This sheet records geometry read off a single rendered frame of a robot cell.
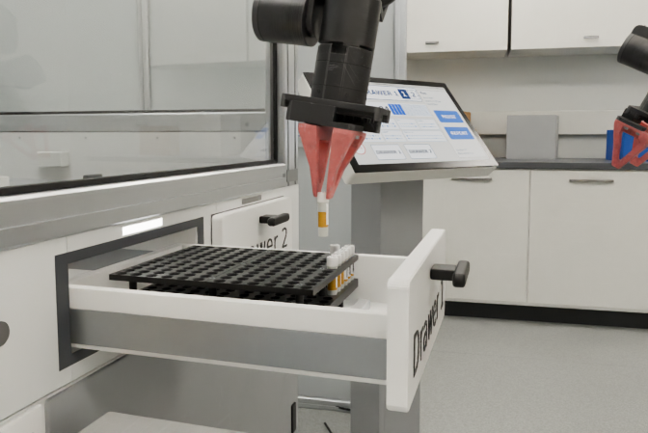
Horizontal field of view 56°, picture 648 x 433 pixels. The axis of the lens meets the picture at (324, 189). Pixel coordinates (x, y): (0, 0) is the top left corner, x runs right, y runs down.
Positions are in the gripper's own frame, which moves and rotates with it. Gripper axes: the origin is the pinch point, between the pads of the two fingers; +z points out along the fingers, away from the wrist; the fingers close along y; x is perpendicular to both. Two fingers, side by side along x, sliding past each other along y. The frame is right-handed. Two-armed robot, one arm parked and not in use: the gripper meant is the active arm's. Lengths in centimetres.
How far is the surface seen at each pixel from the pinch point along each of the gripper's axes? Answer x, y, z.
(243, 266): -0.7, 7.9, 10.0
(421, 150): -93, 1, -3
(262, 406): -38, 15, 45
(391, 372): 13.1, -11.3, 12.1
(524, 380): -207, -46, 89
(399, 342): 13.1, -11.6, 9.4
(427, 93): -114, 5, -19
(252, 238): -29.5, 18.3, 13.3
